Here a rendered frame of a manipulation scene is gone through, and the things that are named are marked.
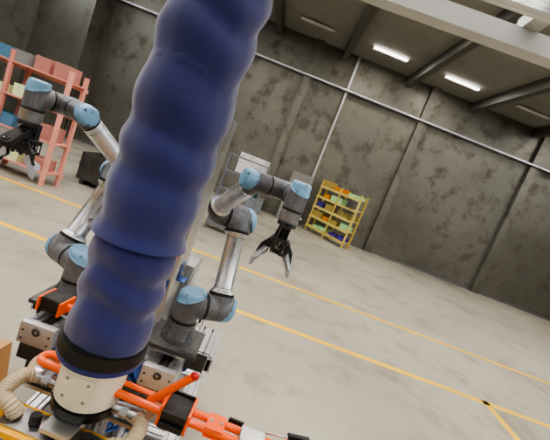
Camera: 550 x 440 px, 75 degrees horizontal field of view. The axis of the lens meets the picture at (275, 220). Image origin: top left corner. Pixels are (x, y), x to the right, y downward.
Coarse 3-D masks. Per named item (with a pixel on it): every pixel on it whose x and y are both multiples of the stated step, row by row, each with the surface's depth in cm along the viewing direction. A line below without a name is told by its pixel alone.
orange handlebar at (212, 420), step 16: (48, 352) 100; (48, 368) 96; (128, 384) 100; (128, 400) 96; (144, 400) 96; (160, 400) 100; (192, 416) 100; (208, 416) 100; (208, 432) 95; (224, 432) 96
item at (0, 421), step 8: (32, 408) 96; (0, 416) 90; (24, 416) 92; (32, 416) 90; (40, 416) 91; (48, 416) 94; (0, 424) 88; (8, 424) 88; (16, 424) 89; (24, 424) 90; (32, 424) 90; (40, 424) 92; (0, 432) 87; (8, 432) 87; (16, 432) 88; (24, 432) 88; (32, 432) 89; (80, 432) 94; (88, 432) 92
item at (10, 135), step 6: (18, 126) 129; (6, 132) 124; (12, 132) 125; (18, 132) 126; (24, 132) 127; (30, 132) 129; (0, 138) 121; (6, 138) 122; (12, 138) 123; (18, 138) 125; (24, 138) 128; (0, 144) 122; (6, 144) 122; (12, 144) 123
